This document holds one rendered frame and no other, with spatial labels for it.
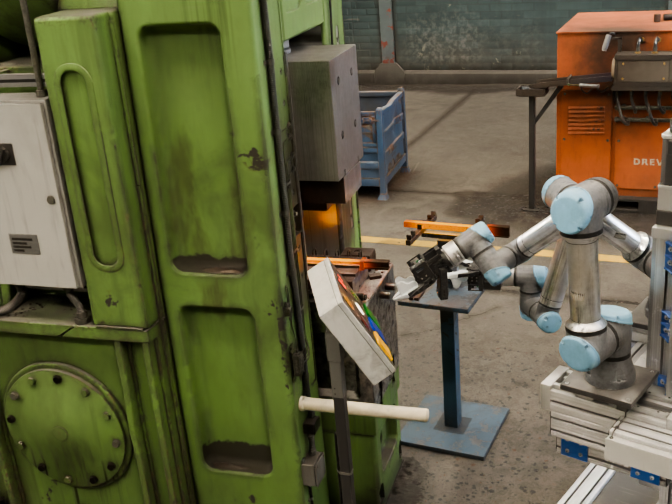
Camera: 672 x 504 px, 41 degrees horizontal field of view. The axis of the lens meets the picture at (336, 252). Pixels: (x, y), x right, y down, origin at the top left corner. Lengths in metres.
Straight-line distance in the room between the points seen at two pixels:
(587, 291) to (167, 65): 1.43
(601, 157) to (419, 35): 4.85
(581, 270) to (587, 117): 4.04
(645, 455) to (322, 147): 1.36
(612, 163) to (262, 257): 4.12
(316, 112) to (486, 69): 8.01
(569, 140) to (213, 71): 4.14
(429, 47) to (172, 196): 8.23
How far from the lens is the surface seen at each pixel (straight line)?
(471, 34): 10.86
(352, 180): 3.14
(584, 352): 2.64
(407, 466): 3.89
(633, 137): 6.55
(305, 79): 2.94
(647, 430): 2.81
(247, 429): 3.31
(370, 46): 11.28
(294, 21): 3.02
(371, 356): 2.60
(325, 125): 2.95
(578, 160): 6.64
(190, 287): 3.04
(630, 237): 3.24
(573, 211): 2.49
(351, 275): 3.21
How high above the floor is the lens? 2.26
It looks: 22 degrees down
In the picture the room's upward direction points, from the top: 5 degrees counter-clockwise
